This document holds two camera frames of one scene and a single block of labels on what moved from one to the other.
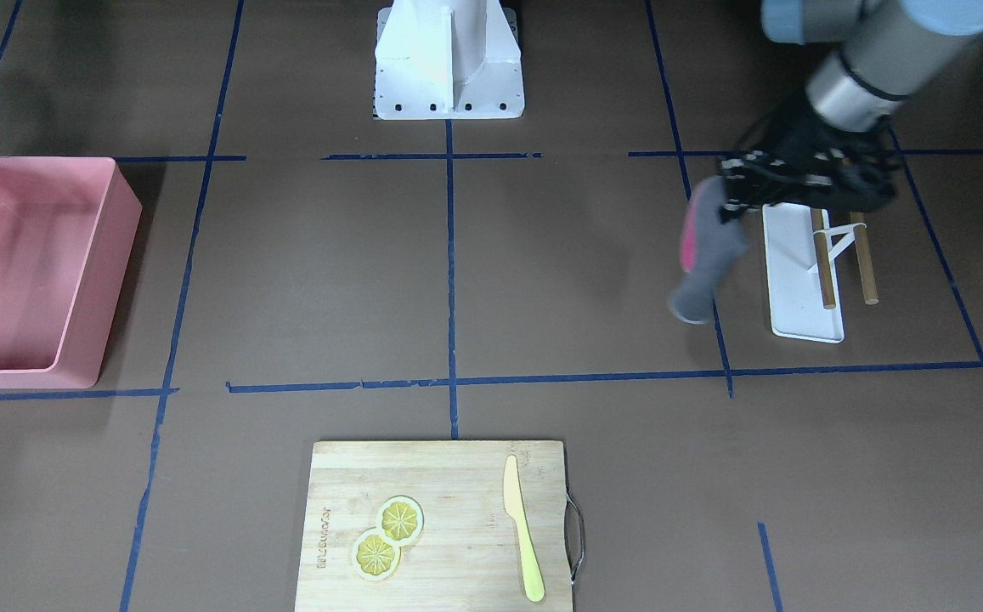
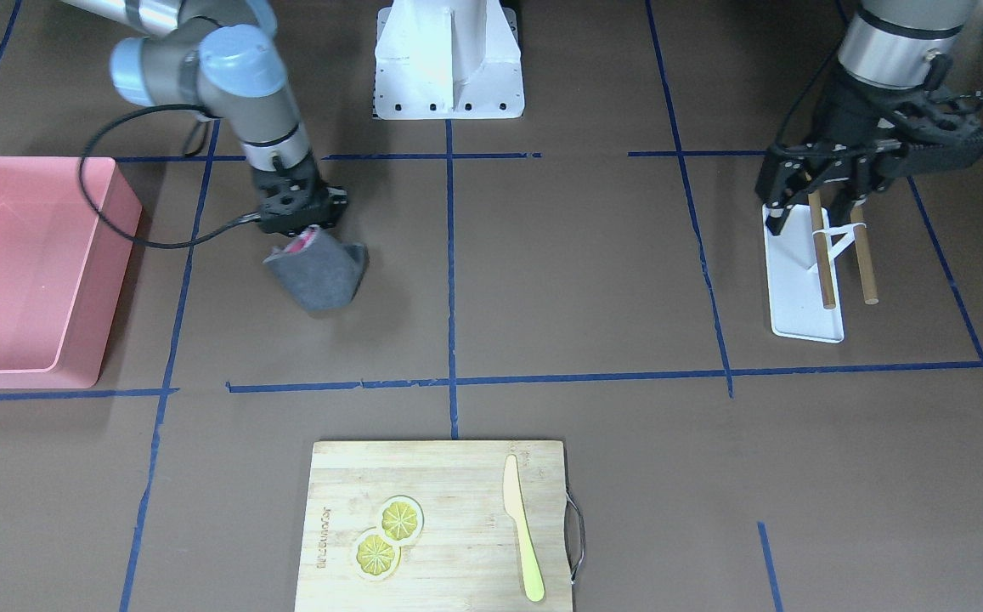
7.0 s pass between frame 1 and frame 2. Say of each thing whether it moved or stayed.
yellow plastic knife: stayed
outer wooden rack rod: stayed
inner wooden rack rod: stayed
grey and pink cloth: moved
